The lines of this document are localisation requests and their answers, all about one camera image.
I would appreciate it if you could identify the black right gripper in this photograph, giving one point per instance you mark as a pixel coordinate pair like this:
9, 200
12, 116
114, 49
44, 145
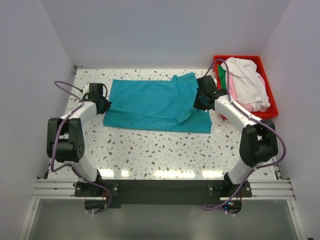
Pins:
197, 105

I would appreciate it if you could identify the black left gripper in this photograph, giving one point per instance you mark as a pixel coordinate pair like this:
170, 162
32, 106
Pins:
106, 106

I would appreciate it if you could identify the teal t shirt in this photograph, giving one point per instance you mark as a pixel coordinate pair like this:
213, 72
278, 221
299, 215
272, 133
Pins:
157, 105

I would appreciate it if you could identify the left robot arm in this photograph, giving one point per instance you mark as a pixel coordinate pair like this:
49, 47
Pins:
65, 139

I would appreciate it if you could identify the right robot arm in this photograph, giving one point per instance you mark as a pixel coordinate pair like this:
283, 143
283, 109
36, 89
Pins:
258, 142

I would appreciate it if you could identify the green t shirt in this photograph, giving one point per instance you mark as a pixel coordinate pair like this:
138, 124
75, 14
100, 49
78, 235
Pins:
222, 77

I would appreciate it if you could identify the pink t shirt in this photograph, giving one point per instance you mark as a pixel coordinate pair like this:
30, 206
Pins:
233, 92

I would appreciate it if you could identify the white t shirt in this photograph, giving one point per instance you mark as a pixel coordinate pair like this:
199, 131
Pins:
249, 84

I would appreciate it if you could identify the red plastic bin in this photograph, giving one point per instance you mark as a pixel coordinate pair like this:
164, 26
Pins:
272, 111

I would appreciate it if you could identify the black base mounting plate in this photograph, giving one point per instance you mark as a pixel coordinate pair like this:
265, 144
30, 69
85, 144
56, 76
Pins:
116, 193

